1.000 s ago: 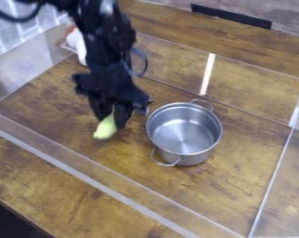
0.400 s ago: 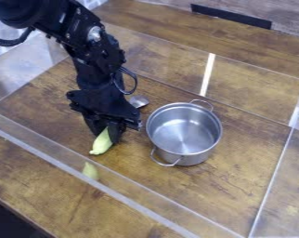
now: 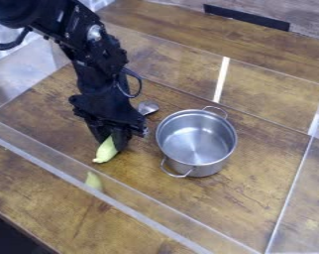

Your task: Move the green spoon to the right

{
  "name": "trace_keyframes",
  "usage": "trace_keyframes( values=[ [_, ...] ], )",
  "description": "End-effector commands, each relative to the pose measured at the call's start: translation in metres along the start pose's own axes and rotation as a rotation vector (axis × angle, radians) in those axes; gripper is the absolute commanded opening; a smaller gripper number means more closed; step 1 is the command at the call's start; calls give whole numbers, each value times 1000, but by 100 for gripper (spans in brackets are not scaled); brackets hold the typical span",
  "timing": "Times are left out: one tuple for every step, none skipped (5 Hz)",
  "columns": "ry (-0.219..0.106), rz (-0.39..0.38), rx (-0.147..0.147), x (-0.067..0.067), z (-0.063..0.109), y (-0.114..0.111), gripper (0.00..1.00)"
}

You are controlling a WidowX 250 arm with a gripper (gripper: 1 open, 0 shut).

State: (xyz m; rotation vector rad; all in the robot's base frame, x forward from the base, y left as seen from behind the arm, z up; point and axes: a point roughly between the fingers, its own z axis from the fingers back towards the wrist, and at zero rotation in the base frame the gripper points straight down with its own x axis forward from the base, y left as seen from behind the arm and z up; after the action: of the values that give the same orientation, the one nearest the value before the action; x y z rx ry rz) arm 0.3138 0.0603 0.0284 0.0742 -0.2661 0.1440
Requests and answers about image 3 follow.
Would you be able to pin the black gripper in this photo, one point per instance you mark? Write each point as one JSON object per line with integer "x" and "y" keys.
{"x": 104, "y": 107}

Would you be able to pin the stainless steel pot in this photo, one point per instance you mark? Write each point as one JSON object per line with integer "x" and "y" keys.
{"x": 197, "y": 140}

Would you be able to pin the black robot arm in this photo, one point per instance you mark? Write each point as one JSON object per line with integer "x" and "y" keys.
{"x": 99, "y": 58}

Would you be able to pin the clear acrylic barrier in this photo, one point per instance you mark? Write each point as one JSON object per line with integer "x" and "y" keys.
{"x": 124, "y": 208}

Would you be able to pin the black bar on table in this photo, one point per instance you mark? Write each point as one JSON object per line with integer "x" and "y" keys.
{"x": 246, "y": 17}

